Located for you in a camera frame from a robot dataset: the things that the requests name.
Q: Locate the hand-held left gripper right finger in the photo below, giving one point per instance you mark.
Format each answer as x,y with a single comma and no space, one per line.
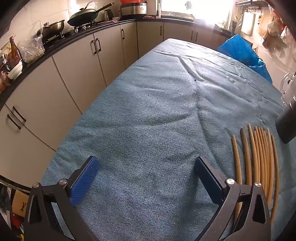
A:
209,182

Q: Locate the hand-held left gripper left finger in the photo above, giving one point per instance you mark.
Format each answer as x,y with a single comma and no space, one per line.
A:
84,180

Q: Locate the bunch of bamboo chopsticks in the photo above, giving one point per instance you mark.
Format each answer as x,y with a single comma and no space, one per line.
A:
266,162

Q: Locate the dark round utensil holder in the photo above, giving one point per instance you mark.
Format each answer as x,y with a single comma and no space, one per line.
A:
286,127

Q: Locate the blue tablecloth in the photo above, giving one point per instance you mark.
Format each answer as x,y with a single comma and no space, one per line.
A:
150,115

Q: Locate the beige lower kitchen cabinets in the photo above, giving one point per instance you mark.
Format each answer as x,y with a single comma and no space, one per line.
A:
69,76

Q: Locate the white bowl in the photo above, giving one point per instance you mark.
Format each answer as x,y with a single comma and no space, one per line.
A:
15,70

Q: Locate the blue plastic bag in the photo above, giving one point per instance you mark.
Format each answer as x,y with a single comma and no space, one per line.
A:
240,51

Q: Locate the black kitchen countertop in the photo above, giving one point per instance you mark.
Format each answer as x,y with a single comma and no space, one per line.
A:
55,48

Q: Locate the clear plastic bag with food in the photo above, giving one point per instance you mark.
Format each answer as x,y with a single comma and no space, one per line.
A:
31,49

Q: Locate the brown glass bottle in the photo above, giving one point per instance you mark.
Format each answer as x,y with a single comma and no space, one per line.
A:
14,53

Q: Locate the gas stove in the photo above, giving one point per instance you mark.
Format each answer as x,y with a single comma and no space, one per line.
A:
81,28

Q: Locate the steel pot with lid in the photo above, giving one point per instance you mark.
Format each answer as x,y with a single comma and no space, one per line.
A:
53,27

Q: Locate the black cutlery caddy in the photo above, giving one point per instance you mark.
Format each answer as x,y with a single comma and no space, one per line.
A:
234,27

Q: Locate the black wok with lid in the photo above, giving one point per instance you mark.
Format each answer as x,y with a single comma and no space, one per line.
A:
83,17

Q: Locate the white cutting board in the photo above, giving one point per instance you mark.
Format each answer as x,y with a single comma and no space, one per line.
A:
248,23

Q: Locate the crumpled plastic bags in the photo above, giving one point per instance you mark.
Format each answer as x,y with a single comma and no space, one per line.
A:
270,27

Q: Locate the steel kettle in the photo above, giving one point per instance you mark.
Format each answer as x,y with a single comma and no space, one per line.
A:
108,14

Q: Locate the kitchen window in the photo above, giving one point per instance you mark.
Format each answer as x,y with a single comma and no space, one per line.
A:
196,9

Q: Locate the pink raw meat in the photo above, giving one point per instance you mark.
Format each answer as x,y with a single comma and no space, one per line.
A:
148,17

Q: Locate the white bottle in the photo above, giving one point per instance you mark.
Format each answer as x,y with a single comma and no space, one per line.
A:
158,11

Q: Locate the steel rice cooker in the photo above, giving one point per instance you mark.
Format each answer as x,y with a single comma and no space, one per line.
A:
133,9

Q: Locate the metal utensil rack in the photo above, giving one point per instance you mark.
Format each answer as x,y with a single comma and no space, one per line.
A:
249,4

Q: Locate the red plastic basin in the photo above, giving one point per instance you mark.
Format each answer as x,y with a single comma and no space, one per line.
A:
129,1

